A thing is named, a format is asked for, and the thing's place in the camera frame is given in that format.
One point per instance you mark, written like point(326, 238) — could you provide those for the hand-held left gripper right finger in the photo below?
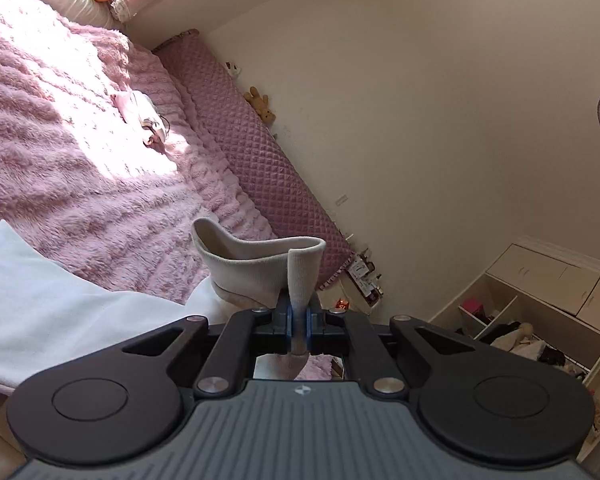
point(308, 330)

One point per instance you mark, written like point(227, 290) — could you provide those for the purple quilted headboard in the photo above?
point(230, 135)

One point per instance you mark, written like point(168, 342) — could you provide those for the white wall outlet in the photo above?
point(341, 199)

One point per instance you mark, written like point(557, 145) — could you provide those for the brown teddy bear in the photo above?
point(259, 104)

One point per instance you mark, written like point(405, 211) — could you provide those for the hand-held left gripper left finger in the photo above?
point(290, 327)

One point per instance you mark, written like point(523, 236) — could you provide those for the small pink garment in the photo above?
point(142, 115)

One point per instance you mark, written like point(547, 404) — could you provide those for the white sweatshirt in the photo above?
point(250, 265)

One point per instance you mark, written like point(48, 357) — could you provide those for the pink fluffy blanket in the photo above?
point(55, 160)

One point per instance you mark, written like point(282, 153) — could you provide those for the cream storage cabinet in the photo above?
point(555, 275)

